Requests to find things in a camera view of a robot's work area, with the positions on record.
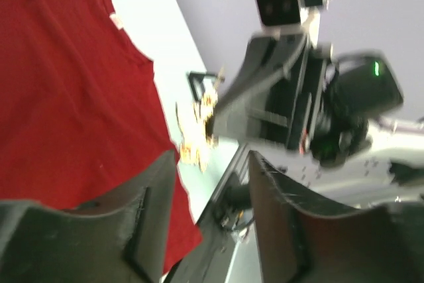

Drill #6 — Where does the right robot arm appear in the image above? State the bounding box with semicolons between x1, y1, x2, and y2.
206;34;423;208

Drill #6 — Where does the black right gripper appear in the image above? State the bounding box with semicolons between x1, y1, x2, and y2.
211;39;333;154

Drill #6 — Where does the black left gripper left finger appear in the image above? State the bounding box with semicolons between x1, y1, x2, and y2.
1;150;176;282

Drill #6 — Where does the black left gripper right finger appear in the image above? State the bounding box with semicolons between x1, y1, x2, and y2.
249;151;423;283

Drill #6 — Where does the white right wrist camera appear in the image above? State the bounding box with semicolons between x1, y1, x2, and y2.
255;0;332;46

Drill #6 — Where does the red t-shirt garment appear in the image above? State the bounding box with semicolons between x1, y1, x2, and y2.
0;0;203;277

